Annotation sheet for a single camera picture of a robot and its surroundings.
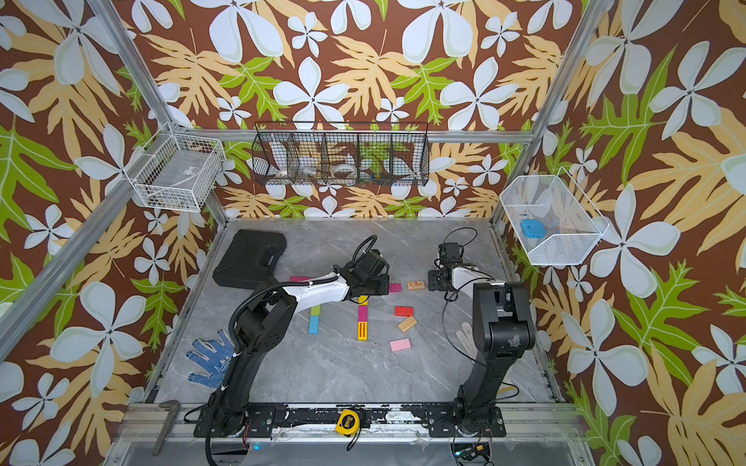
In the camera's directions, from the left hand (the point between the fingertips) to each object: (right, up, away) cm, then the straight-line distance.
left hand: (390, 281), depth 98 cm
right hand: (+18, 0, +3) cm, 18 cm away
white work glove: (+23, -16, -9) cm, 29 cm away
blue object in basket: (+40, +17, -15) cm, 46 cm away
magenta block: (-22, +5, -36) cm, 42 cm away
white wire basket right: (+48, +18, -21) cm, 55 cm away
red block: (+3, -10, -3) cm, 11 cm away
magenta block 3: (+1, -2, 0) cm, 3 cm away
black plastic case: (-49, +8, +4) cm, 50 cm away
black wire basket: (-7, +43, -1) cm, 44 cm away
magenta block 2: (-9, -11, -2) cm, 14 cm away
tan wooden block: (+5, -13, -7) cm, 15 cm away
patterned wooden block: (+9, -2, +1) cm, 9 cm away
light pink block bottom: (+2, -18, -10) cm, 21 cm away
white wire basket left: (-65, +34, -12) cm, 75 cm away
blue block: (-25, -13, -7) cm, 29 cm away
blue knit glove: (-53, -21, -11) cm, 58 cm away
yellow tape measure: (-12, -33, -26) cm, 44 cm away
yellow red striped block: (-9, -15, -9) cm, 20 cm away
